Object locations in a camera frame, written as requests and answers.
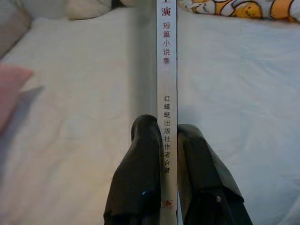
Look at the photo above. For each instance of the white bed mattress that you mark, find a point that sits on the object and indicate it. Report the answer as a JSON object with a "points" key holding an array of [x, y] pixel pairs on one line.
{"points": [[82, 93]]}

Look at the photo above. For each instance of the yellow cartoon print blanket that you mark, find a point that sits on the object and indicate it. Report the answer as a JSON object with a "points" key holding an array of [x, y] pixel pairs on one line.
{"points": [[234, 8]]}

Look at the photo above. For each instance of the white quilt with grey swirls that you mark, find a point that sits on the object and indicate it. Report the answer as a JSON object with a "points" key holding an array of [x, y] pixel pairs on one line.
{"points": [[11, 32]]}

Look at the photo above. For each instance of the white book with Chinese text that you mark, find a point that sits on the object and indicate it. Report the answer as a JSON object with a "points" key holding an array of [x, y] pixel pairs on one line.
{"points": [[167, 70]]}

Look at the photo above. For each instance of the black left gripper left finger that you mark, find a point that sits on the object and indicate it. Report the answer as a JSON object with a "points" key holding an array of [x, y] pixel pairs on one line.
{"points": [[136, 182]]}

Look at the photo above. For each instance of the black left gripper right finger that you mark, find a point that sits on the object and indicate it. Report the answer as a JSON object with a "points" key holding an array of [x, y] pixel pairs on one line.
{"points": [[206, 187]]}

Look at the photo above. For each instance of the pink pillow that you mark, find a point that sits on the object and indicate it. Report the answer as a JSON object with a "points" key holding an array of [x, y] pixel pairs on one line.
{"points": [[11, 93]]}

